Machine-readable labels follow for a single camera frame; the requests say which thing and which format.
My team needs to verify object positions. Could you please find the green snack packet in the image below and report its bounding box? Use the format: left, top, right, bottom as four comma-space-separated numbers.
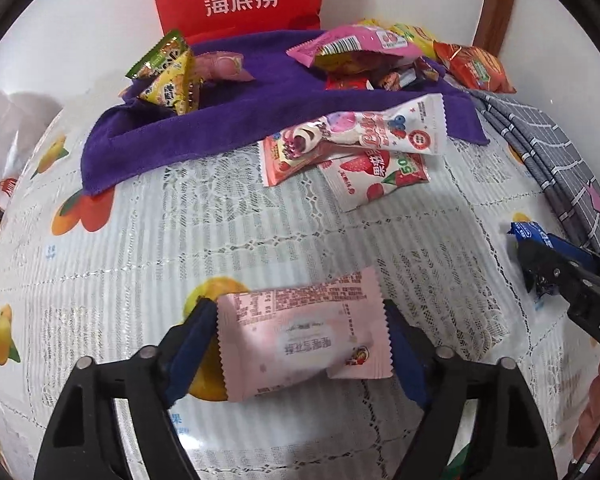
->
125, 30, 191, 80

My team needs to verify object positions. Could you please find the light pink serrated snack packet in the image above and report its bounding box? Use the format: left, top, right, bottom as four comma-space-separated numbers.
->
215, 267, 396, 403

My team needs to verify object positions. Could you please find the small red snack packet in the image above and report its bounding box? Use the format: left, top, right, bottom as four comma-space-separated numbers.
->
325, 72, 376, 92

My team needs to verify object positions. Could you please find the purple towel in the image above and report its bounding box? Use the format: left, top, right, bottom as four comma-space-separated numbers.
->
80, 27, 491, 196

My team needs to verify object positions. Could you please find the brown door frame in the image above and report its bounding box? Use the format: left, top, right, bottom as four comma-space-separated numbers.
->
472, 0, 521, 58

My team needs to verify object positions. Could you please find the red paper bag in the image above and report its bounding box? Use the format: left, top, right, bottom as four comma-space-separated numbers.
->
147, 0, 326, 43

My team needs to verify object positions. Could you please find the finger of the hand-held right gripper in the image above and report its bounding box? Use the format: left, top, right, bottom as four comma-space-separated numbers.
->
542, 232, 600, 272
516, 239, 583, 311

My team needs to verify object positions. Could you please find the white plastic bag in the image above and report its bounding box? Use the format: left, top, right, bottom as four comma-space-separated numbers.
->
0, 87, 63, 211

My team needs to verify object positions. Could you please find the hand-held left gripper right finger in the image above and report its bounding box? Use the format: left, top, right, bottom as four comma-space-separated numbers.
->
382, 299, 561, 480

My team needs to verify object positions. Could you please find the yellow triangular snack packet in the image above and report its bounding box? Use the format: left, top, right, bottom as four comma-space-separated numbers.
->
139, 50, 203, 116

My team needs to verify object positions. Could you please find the small blue snack packet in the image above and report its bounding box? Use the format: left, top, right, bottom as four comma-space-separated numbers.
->
505, 220, 548, 248

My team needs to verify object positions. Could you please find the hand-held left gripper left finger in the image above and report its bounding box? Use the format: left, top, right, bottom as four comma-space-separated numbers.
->
34, 296, 220, 480

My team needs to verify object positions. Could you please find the grey checked cloth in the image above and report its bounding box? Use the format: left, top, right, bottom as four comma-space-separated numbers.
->
472, 91, 600, 256

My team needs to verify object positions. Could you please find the white pink roll-cake packet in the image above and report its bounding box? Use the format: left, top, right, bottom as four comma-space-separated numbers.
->
280, 92, 448, 158

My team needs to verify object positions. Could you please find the white strawberry snack packet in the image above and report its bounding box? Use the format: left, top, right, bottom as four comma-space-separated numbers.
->
316, 150, 431, 213

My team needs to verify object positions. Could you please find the fruit print tablecloth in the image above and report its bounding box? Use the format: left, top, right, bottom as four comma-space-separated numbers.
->
0, 105, 600, 480

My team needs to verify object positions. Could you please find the magenta snack packet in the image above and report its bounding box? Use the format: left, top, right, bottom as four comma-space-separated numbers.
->
286, 25, 426, 68

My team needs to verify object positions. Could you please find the orange-red snack packet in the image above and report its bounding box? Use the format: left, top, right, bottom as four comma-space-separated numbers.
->
432, 40, 517, 95

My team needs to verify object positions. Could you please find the small dark candy wrapper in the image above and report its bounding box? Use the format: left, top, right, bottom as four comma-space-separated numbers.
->
375, 57, 441, 92

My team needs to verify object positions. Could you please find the red strawberry snack packet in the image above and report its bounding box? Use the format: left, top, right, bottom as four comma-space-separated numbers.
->
257, 132, 331, 190

